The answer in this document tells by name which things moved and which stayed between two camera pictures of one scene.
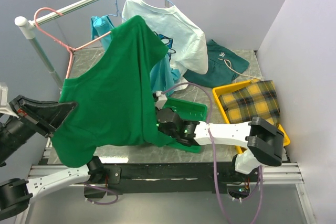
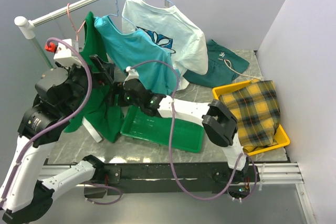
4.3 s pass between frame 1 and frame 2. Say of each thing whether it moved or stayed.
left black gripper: moved
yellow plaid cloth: stayed
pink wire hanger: moved
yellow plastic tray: stayed
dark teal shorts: stayed
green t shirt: moved
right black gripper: moved
